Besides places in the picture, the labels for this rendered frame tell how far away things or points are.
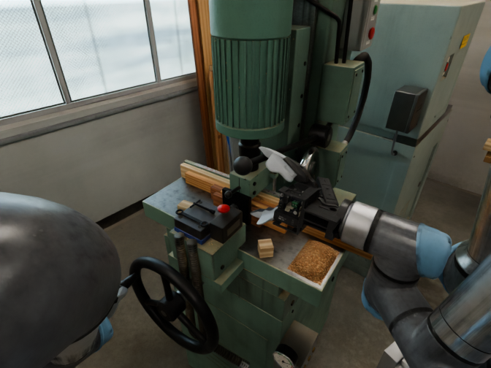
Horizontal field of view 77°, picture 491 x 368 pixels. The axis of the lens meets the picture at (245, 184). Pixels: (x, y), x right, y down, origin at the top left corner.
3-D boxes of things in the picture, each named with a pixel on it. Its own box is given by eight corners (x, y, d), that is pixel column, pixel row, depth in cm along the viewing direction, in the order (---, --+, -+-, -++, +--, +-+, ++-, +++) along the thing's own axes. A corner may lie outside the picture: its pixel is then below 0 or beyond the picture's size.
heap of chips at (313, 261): (286, 269, 74) (288, 260, 72) (309, 239, 82) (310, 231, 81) (320, 285, 70) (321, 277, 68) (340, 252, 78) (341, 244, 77)
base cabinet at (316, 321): (186, 363, 142) (164, 254, 103) (255, 280, 182) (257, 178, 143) (270, 431, 121) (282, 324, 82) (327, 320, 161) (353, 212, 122)
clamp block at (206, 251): (172, 256, 81) (166, 231, 76) (205, 228, 90) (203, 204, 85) (215, 282, 74) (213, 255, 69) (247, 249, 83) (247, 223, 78)
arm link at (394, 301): (379, 345, 51) (398, 303, 45) (351, 289, 60) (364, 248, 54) (423, 339, 52) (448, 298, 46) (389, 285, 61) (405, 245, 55)
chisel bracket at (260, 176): (229, 198, 90) (229, 172, 85) (256, 177, 99) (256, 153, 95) (250, 207, 86) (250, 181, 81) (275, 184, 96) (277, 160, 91)
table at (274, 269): (119, 231, 94) (115, 216, 90) (189, 186, 115) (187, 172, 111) (301, 342, 65) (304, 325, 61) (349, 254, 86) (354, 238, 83)
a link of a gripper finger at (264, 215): (238, 220, 63) (273, 211, 58) (253, 209, 68) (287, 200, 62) (244, 234, 64) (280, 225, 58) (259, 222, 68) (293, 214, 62)
